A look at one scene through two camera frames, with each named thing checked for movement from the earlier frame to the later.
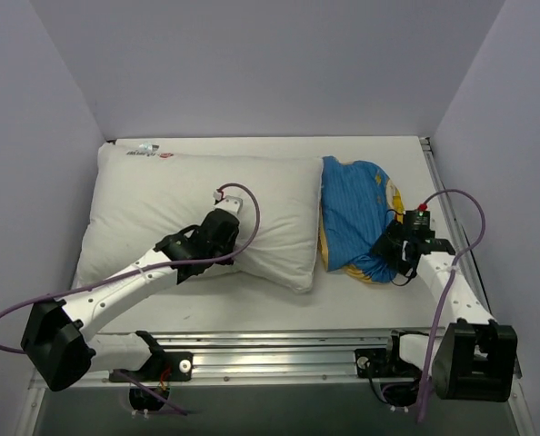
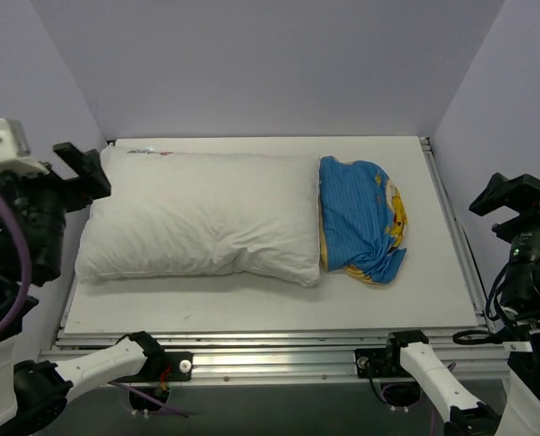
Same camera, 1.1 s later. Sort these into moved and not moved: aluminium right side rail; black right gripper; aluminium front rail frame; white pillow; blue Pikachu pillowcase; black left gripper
Moved: black right gripper; black left gripper
Not moved: aluminium right side rail; blue Pikachu pillowcase; white pillow; aluminium front rail frame
